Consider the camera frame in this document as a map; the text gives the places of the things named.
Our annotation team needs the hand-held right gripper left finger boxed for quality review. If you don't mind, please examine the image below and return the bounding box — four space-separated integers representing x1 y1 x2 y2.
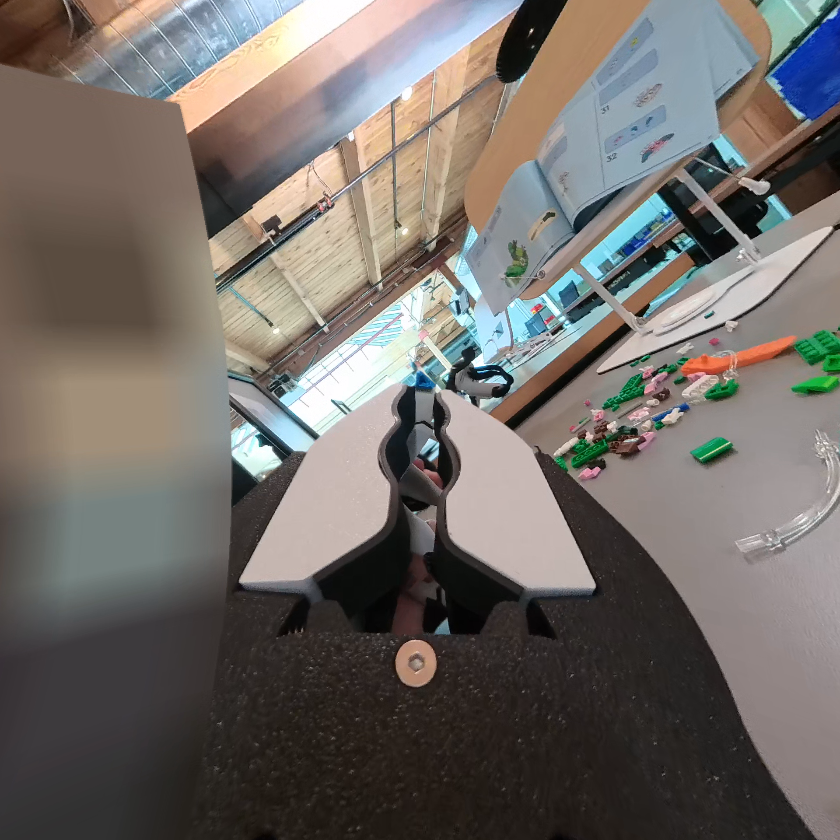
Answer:
238 384 417 634

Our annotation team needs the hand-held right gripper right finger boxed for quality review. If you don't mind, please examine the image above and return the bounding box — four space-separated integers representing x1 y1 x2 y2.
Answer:
425 392 598 635

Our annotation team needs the pile of green pink lego pieces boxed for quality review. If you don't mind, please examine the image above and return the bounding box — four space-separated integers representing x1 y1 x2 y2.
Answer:
554 354 742 483

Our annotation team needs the transparent curved lego piece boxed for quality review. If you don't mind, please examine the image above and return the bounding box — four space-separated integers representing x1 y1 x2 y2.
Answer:
735 430 840 563

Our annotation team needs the orange lego brick separator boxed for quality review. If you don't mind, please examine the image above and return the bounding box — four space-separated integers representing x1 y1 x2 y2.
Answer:
681 336 798 379

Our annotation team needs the green studded lego plate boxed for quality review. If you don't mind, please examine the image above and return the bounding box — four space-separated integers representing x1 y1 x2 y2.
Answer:
794 328 840 366

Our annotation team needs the lego instruction booklet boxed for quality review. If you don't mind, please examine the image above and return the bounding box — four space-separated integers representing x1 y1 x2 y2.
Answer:
465 0 757 315

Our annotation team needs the spare white black gripper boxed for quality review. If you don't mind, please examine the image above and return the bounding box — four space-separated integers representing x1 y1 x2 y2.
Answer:
446 350 517 403

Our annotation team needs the grey desk with wooden edge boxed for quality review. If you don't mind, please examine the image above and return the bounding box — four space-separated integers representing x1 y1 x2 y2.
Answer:
489 252 698 424

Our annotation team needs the wooden book stand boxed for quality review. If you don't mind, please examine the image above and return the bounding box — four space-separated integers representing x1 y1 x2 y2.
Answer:
462 0 774 336

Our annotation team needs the black round disc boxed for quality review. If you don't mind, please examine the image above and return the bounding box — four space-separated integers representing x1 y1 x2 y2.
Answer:
495 0 571 84

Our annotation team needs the stack of blue bins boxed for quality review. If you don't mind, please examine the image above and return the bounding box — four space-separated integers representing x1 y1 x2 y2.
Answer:
766 10 840 122

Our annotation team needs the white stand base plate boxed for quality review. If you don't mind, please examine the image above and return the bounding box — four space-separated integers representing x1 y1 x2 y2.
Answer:
596 226 836 376

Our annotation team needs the silver air duct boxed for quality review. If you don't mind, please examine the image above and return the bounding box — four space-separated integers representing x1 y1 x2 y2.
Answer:
59 0 370 101

